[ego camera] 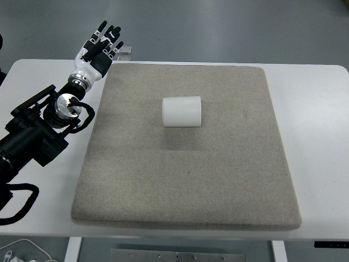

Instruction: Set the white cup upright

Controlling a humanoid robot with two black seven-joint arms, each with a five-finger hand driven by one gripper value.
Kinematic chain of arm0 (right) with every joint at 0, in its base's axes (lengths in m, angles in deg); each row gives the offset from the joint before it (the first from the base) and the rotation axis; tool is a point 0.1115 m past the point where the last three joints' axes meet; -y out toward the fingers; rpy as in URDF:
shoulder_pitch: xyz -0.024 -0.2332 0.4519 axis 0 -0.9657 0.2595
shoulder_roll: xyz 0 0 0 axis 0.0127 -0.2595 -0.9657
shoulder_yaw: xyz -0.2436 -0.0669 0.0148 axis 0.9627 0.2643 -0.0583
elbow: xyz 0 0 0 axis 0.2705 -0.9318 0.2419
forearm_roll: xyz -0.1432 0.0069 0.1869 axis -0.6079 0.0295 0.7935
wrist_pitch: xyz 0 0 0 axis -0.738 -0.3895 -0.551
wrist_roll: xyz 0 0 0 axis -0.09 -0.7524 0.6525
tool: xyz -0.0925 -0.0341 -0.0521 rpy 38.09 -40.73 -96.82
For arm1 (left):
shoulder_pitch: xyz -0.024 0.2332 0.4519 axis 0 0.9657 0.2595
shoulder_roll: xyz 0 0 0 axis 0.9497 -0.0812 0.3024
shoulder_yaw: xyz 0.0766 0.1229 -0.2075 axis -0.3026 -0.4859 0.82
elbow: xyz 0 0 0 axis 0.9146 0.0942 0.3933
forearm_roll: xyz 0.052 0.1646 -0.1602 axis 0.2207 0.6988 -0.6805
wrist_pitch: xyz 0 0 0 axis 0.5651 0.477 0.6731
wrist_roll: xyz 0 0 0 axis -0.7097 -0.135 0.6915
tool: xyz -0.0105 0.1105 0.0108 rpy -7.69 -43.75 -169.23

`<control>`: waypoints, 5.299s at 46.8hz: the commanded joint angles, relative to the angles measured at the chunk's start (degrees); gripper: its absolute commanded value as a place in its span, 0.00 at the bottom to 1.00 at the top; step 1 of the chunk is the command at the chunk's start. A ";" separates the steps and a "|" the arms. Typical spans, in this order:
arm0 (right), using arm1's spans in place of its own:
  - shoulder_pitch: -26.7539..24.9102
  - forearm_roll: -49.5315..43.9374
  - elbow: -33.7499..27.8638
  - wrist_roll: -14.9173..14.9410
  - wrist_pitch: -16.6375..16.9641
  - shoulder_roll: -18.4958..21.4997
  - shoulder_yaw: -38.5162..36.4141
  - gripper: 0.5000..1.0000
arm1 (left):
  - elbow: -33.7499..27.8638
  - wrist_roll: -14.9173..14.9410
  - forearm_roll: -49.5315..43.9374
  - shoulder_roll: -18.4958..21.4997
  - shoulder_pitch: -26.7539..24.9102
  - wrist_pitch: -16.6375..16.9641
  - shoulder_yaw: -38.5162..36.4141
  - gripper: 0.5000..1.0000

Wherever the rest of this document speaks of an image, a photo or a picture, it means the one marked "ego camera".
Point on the white table leg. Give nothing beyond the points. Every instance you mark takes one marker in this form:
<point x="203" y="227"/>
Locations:
<point x="73" y="249"/>
<point x="278" y="252"/>

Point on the small clear plastic piece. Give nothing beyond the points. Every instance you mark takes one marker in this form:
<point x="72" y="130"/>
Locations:
<point x="126" y="49"/>
<point x="124" y="58"/>

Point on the white cup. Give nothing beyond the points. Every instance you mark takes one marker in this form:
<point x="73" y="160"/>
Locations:
<point x="182" y="112"/>

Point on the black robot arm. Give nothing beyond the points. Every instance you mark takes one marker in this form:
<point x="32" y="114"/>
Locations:
<point x="26" y="136"/>

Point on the beige fabric mat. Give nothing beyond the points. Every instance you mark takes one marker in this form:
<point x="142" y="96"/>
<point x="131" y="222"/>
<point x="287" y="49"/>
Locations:
<point x="185" y="174"/>

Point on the black table control panel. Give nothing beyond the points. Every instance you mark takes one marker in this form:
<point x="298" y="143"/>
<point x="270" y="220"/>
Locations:
<point x="331" y="244"/>

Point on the white and black hand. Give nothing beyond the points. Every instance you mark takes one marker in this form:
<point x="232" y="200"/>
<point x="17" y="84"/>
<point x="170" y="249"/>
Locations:
<point x="87" y="69"/>

